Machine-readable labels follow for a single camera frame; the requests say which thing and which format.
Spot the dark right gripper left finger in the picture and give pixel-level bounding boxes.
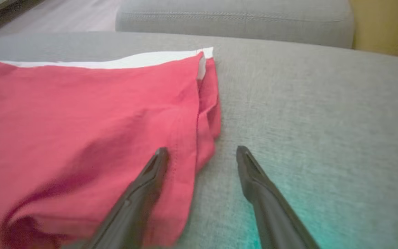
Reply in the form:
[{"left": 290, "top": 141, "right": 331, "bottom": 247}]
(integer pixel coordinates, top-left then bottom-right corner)
[{"left": 81, "top": 147, "right": 170, "bottom": 249}]

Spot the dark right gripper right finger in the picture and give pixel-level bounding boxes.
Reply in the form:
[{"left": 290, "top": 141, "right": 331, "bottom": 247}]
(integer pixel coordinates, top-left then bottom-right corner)
[{"left": 236, "top": 145, "right": 321, "bottom": 249}]

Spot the red garment with white trim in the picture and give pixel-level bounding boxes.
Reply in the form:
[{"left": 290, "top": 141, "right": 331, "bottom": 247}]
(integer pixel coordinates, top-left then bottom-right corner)
[{"left": 0, "top": 46, "right": 222, "bottom": 249}]

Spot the yellow sofa section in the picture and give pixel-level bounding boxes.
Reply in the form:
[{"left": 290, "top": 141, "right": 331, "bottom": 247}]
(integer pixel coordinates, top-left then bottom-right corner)
[{"left": 350, "top": 0, "right": 398, "bottom": 61}]

